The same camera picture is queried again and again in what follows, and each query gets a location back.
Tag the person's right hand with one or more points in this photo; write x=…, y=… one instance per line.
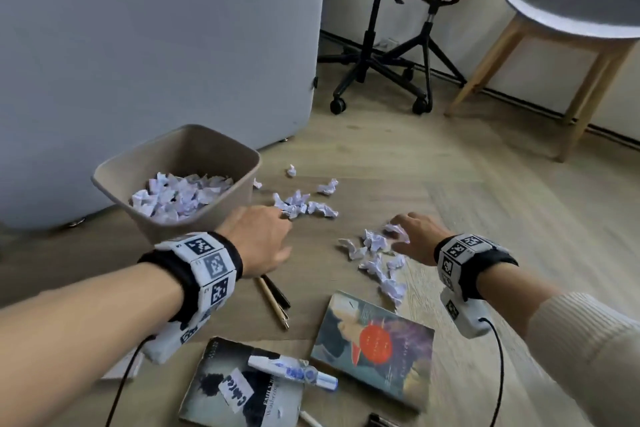
x=427, y=236

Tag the person's left hand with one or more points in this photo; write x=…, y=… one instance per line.
x=257, y=241

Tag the small paper piece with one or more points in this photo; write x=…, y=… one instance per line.
x=397, y=234

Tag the pile of paper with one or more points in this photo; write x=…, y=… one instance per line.
x=292, y=205

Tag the black marker pen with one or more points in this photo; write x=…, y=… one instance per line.
x=277, y=294

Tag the slim gold brown pen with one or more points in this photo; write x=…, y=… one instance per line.
x=272, y=304

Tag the dense heap of paper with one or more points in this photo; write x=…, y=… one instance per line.
x=175, y=199

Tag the beige waste bin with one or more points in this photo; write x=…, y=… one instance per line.
x=200, y=151

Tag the colourful cover novel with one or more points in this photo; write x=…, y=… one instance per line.
x=375, y=341

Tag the thick white marker pen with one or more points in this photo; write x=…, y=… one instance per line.
x=290, y=371

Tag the black and white book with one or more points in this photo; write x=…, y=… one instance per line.
x=210, y=391

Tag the slim white pen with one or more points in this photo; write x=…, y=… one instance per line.
x=310, y=419

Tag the pink highlighter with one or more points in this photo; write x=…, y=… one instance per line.
x=382, y=420

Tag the person's left forearm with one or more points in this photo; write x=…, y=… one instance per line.
x=75, y=336

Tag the person's right forearm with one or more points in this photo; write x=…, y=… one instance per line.
x=515, y=291

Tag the black wristband with marker tags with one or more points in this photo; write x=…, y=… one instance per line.
x=475, y=261
x=200, y=271

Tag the black partition connector tab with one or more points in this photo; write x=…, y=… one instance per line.
x=315, y=82

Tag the grey felt partition panel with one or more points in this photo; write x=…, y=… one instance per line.
x=150, y=41

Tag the grey chair wooden legs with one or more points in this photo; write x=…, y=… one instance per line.
x=575, y=1

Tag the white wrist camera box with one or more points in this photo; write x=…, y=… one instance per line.
x=170, y=341
x=465, y=316

